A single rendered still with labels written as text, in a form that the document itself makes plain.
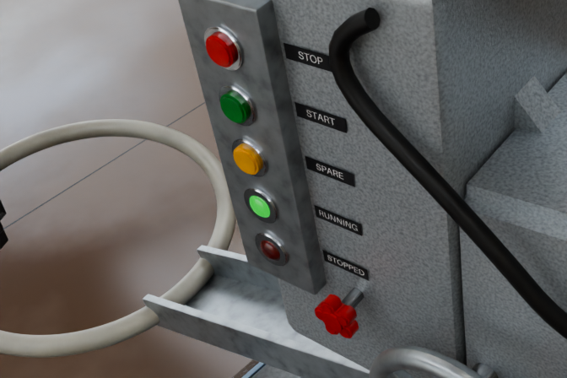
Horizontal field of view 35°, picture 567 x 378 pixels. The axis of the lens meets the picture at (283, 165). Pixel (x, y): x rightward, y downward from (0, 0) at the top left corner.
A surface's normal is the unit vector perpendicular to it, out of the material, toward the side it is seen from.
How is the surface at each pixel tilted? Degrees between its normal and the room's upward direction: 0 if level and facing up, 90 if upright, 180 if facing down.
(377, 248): 90
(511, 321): 90
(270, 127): 90
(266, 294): 15
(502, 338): 90
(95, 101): 0
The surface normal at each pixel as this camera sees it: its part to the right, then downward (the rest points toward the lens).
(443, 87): 0.47, 0.49
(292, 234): -0.62, 0.57
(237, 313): -0.36, -0.82
